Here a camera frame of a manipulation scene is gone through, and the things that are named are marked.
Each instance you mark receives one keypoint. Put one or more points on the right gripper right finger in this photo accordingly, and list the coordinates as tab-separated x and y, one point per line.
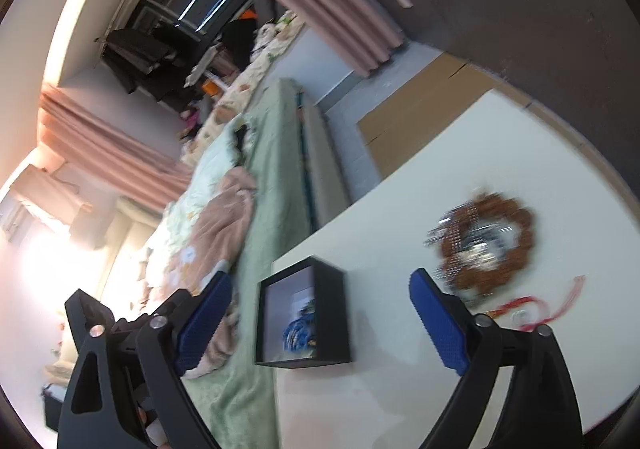
540	409

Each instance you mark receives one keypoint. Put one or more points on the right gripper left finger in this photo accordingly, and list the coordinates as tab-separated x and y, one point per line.
117	358

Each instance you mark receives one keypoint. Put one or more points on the silver chain jewelry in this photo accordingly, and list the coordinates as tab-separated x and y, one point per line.
483	246

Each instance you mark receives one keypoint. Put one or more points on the black jewelry box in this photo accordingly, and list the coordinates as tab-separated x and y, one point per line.
302	317

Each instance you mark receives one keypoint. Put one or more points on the green bed sheet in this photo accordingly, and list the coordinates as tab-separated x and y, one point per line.
236	402

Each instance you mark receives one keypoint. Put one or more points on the pink plush blanket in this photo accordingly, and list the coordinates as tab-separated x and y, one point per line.
193	241

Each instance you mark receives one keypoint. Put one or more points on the pink curtain left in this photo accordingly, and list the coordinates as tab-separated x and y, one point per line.
128	165

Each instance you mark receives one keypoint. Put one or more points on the light green pillow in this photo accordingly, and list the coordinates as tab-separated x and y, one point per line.
221	155

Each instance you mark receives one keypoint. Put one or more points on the black hanging clothes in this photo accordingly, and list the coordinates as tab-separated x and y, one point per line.
157	63

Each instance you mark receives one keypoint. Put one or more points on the cardboard floor sheet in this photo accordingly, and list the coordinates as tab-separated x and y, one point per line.
421	109

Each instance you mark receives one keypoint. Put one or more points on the white bed frame side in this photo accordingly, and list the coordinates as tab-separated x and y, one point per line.
328	190

